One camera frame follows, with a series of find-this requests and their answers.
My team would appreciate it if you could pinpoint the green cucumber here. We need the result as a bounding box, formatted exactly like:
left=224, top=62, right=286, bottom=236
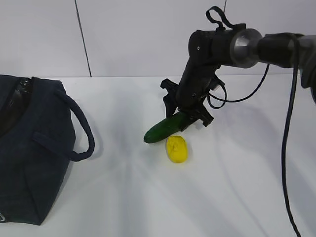
left=144, top=112, right=190, bottom=144

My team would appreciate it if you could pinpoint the dark navy lunch bag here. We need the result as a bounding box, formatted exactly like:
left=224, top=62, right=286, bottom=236
left=0, top=75, right=95, bottom=225

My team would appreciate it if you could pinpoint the yellow lemon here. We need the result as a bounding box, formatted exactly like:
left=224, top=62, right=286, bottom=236
left=166, top=136, right=188, bottom=163

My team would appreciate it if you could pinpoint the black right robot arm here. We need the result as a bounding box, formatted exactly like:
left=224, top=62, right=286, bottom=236
left=160, top=24, right=316, bottom=134

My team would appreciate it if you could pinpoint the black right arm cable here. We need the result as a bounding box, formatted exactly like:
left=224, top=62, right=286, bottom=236
left=205, top=6, right=303, bottom=237

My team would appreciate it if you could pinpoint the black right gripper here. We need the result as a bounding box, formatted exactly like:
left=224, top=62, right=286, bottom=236
left=160, top=64, right=220, bottom=131

